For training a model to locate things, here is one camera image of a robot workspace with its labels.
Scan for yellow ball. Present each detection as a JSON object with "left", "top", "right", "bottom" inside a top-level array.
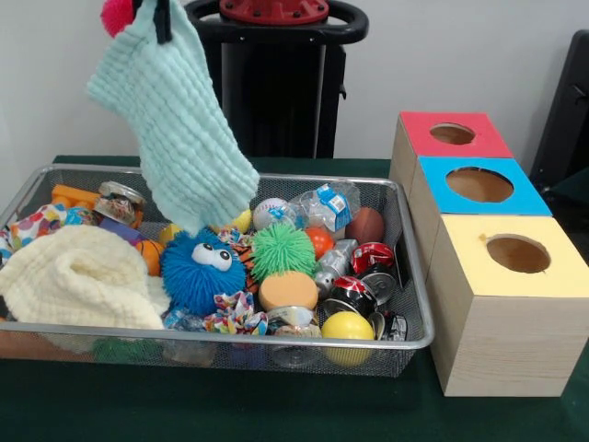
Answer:
[
  {"left": 320, "top": 311, "right": 376, "bottom": 366},
  {"left": 230, "top": 209, "right": 253, "bottom": 235}
]

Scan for pink spiky ball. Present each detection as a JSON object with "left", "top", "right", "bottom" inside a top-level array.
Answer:
[{"left": 100, "top": 0, "right": 137, "bottom": 39}]

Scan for dark green table cloth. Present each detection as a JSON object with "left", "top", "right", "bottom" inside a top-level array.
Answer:
[{"left": 0, "top": 155, "right": 589, "bottom": 442}]

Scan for mint green cloth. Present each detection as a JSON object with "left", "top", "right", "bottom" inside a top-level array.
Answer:
[{"left": 87, "top": 0, "right": 261, "bottom": 234}]

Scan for blue spiky ball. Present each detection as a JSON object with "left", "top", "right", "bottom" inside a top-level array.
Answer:
[{"left": 160, "top": 227, "right": 248, "bottom": 318}]

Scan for red soda can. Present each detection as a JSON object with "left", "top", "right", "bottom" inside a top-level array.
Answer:
[{"left": 352, "top": 242, "right": 398, "bottom": 277}]

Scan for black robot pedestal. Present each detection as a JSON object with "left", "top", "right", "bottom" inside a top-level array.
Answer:
[{"left": 184, "top": 0, "right": 369, "bottom": 157}]

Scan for clear mesh bin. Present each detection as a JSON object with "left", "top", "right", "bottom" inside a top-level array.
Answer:
[{"left": 0, "top": 166, "right": 434, "bottom": 375}]

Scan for green spiky ball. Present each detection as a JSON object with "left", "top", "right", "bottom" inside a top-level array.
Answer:
[{"left": 250, "top": 221, "right": 318, "bottom": 282}]

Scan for brown toy football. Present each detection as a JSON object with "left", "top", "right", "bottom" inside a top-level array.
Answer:
[{"left": 345, "top": 207, "right": 386, "bottom": 246}]

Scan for cream knitted cloth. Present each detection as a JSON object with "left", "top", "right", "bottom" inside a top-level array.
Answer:
[{"left": 0, "top": 226, "right": 172, "bottom": 331}]

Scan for colourful patterned cloth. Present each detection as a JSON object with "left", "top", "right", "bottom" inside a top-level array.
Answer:
[{"left": 0, "top": 203, "right": 95, "bottom": 263}]

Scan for orange foam disc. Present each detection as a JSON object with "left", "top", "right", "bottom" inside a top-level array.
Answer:
[{"left": 259, "top": 271, "right": 319, "bottom": 312}]

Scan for wooden box with three holes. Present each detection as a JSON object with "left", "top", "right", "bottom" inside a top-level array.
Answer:
[{"left": 389, "top": 111, "right": 589, "bottom": 399}]

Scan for white baseball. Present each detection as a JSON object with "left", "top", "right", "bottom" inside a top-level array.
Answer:
[{"left": 252, "top": 198, "right": 288, "bottom": 231}]

